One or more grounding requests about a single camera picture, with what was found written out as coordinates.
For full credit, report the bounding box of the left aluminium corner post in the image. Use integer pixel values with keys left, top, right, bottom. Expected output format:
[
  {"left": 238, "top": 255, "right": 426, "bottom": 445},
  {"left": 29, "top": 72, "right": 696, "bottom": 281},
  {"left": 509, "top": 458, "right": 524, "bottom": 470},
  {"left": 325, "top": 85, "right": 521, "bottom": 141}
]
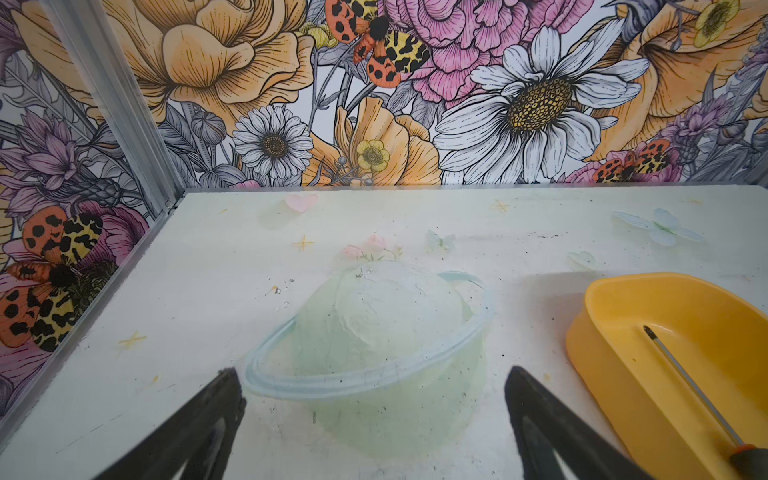
[{"left": 43, "top": 1, "right": 185, "bottom": 217}]

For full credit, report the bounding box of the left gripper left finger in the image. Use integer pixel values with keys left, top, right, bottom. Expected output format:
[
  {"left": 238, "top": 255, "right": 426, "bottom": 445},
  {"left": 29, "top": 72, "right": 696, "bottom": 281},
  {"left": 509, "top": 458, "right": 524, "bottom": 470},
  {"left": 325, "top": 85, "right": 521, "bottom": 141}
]
[{"left": 97, "top": 368, "right": 247, "bottom": 479}]

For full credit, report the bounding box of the orange black screwdriver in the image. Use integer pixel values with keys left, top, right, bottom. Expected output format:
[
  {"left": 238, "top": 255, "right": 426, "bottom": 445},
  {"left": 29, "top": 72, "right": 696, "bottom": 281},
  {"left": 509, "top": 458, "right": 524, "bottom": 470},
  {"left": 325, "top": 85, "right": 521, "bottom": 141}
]
[{"left": 643, "top": 325, "right": 767, "bottom": 479}]

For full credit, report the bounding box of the yellow plastic bin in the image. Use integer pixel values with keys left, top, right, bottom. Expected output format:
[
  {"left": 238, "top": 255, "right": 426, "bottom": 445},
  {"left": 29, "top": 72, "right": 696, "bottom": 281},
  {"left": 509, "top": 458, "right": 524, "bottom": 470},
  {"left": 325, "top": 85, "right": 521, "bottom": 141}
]
[{"left": 566, "top": 273, "right": 767, "bottom": 479}]

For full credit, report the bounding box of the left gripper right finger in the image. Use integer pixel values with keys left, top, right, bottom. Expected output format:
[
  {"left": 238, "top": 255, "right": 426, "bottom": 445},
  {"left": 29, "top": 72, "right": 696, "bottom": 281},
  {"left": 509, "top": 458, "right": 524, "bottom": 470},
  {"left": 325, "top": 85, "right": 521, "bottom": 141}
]
[{"left": 504, "top": 366, "right": 650, "bottom": 479}]

